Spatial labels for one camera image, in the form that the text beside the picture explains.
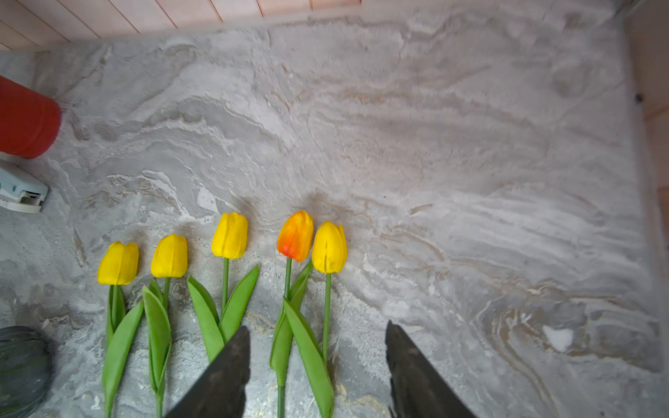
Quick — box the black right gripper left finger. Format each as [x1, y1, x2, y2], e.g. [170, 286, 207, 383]
[167, 327, 251, 418]

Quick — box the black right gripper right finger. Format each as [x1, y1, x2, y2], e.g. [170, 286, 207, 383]
[385, 322, 474, 417]

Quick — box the orange yellow tulip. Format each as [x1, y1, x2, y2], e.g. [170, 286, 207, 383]
[268, 210, 315, 418]

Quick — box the dark ribbed glass vase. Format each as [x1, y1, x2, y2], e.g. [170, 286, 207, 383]
[1, 326, 52, 417]

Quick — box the light blue white stapler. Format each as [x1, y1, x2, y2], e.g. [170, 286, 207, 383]
[1, 160, 49, 214]

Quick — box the red metal pencil bucket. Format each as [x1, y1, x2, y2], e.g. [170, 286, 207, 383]
[1, 77, 61, 160]

